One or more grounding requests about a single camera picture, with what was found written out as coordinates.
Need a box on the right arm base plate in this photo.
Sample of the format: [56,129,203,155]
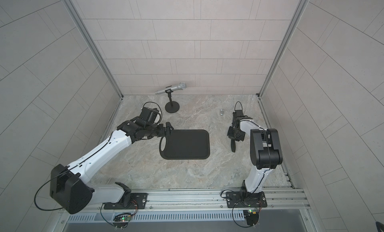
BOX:
[223,191,268,209]

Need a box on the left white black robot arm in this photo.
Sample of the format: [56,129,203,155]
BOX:
[50,121,174,215]

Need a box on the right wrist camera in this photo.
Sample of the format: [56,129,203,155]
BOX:
[233,110,245,119]

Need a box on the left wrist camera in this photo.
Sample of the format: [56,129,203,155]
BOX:
[140,107,160,124]

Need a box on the silver microphone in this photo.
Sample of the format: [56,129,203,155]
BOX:
[155,82,187,95]

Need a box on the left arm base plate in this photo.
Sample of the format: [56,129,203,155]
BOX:
[104,193,149,210]

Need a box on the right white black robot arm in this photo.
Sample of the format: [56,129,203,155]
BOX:
[227,116,283,200]

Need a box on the left green circuit board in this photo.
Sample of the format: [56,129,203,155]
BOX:
[113,213,133,229]

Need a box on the aluminium mounting rail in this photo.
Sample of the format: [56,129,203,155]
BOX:
[59,188,310,214]

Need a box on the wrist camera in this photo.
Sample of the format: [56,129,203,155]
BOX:
[140,107,160,124]
[233,110,245,119]

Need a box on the black microphone stand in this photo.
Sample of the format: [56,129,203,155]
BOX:
[165,89,180,114]

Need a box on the black cutting board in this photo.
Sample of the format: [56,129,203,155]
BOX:
[159,130,210,160]

